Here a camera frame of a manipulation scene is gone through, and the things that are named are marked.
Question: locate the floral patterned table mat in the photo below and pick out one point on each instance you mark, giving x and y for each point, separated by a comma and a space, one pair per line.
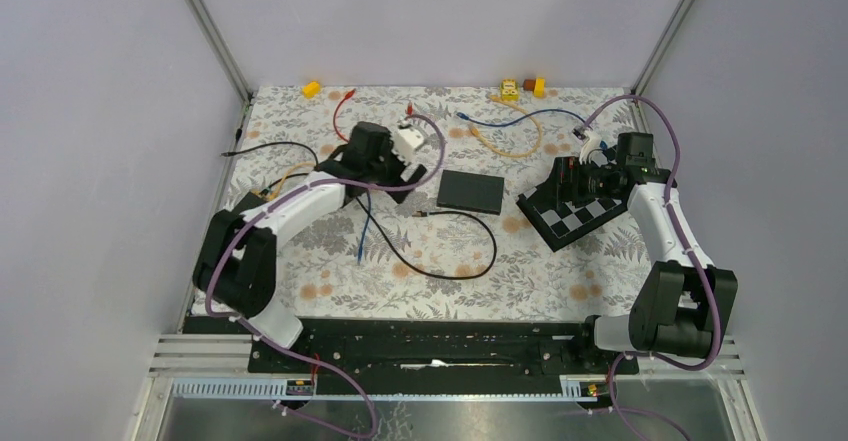
376, 258

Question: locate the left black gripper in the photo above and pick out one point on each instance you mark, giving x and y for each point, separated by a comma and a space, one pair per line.
387, 148

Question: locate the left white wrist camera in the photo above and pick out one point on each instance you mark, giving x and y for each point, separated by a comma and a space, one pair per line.
406, 141

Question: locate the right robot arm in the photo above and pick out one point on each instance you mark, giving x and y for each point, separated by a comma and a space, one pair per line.
683, 306

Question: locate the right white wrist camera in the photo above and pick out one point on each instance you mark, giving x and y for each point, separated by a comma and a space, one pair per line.
591, 142

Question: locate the black network switch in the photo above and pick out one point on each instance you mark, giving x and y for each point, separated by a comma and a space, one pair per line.
471, 192

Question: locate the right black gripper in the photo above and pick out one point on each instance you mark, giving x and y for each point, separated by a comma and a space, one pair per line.
580, 196

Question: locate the black white checkerboard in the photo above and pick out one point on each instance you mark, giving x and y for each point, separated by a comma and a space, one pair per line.
566, 224

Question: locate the yellow toy brick with face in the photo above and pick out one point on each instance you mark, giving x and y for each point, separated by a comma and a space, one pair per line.
509, 90

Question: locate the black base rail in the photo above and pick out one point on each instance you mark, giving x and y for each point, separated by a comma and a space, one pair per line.
429, 357

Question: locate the yellow brown toy block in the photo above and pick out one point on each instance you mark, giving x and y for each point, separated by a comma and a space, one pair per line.
535, 86

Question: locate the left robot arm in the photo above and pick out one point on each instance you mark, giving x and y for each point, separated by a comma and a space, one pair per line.
237, 263

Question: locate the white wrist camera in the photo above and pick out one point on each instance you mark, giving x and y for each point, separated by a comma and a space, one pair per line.
406, 141
591, 142

